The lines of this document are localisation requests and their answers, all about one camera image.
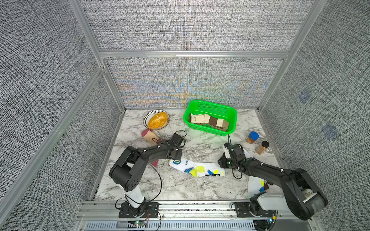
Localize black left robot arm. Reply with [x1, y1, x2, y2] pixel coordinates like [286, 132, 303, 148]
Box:
[109, 133, 186, 217]

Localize aluminium front rail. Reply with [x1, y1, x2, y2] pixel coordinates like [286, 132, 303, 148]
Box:
[76, 200, 321, 223]

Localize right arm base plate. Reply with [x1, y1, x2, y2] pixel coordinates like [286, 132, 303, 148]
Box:
[230, 202, 276, 218]

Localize pink tan striped sock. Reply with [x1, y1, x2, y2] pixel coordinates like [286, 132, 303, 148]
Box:
[141, 128, 162, 167]

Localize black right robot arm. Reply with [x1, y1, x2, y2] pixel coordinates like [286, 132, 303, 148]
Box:
[218, 143, 328, 220]

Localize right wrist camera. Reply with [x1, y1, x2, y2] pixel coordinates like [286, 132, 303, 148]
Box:
[224, 146, 231, 159]

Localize green plastic basket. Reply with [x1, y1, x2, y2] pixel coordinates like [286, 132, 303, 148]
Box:
[183, 100, 238, 136]

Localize cream brown block sock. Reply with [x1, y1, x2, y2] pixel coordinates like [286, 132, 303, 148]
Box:
[189, 114, 229, 131]

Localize jar with black lid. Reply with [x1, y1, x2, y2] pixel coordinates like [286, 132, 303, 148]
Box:
[255, 141, 270, 155]

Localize white sock yellow dots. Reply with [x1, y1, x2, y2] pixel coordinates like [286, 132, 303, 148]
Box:
[247, 176, 269, 197]
[169, 158, 225, 178]

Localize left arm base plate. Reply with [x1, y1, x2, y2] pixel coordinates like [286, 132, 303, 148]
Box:
[118, 202, 160, 218]

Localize patterned bowl with orange food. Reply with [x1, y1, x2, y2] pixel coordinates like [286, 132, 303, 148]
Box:
[143, 109, 170, 130]

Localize jar with blue lid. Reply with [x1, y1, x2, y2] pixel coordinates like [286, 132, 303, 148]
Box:
[246, 131, 259, 144]

